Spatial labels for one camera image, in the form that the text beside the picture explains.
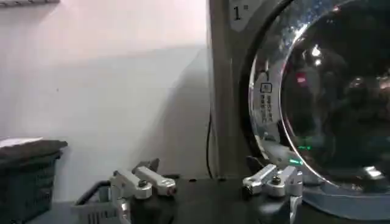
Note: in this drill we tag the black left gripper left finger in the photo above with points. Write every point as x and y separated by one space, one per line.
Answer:
143 184

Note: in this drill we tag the grey front-loading dryer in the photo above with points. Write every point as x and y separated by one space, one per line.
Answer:
222 91

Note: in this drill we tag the grey wall rail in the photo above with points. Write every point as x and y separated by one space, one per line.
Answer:
27 2

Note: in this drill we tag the black plastic crate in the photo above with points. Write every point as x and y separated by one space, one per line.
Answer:
27 188

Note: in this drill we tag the round glass dryer door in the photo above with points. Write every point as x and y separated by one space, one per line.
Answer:
335 106

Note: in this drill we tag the grey plastic basket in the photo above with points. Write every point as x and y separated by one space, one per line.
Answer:
91 213

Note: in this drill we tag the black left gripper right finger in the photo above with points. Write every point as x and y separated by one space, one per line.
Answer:
274 182

